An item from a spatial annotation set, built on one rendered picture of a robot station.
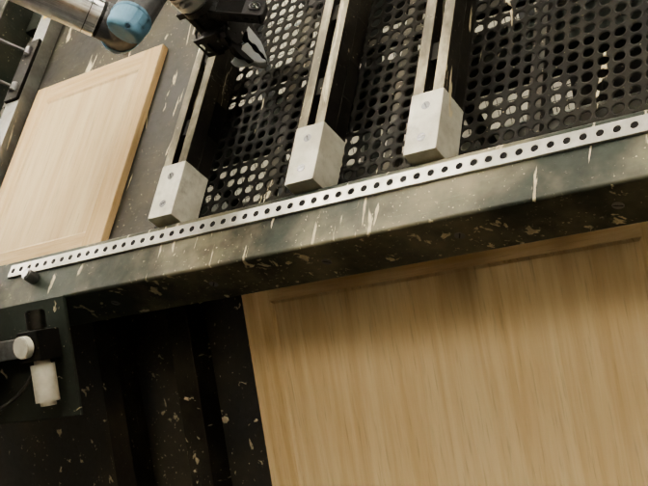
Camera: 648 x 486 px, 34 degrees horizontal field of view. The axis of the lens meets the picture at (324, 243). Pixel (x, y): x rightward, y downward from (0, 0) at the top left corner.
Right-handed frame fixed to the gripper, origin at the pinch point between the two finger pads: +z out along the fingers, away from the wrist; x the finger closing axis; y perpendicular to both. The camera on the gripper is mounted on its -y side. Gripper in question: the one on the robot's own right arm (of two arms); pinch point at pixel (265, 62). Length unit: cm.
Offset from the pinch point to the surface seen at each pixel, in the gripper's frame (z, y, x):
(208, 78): -4.7, 10.1, 4.9
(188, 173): -3.2, 9.5, 27.7
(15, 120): 0, 82, -7
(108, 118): 0.8, 46.7, 1.0
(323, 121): -4.6, -23.2, 25.0
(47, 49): 1, 83, -32
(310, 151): -4.6, -21.8, 31.4
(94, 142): 0.8, 48.5, 7.4
